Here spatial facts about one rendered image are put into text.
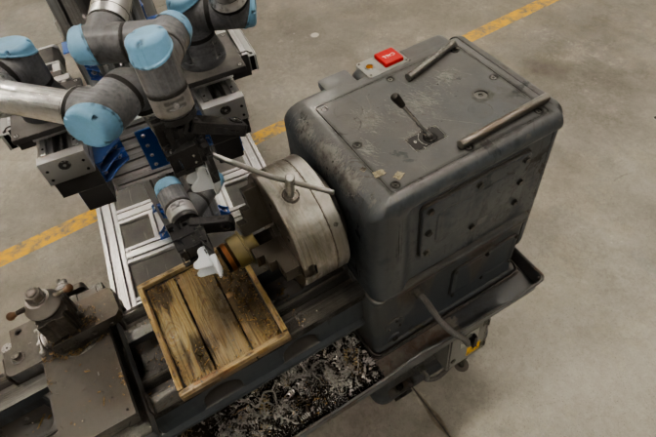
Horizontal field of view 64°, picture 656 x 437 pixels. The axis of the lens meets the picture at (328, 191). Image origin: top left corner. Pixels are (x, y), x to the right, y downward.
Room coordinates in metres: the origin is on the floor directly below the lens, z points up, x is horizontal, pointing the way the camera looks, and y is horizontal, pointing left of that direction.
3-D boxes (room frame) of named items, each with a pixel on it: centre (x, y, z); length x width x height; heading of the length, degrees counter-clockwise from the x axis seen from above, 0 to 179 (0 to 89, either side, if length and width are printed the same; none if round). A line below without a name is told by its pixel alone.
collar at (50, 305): (0.65, 0.67, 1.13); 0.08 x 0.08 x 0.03
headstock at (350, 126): (1.02, -0.26, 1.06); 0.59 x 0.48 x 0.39; 115
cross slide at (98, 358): (0.59, 0.65, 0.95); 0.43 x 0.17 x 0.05; 25
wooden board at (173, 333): (0.71, 0.35, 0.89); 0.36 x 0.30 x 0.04; 25
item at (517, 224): (1.02, -0.26, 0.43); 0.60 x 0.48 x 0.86; 115
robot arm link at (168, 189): (0.97, 0.42, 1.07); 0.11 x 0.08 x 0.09; 25
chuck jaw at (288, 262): (0.72, 0.13, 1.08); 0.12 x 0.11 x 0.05; 25
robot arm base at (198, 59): (1.48, 0.35, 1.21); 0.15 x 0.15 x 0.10
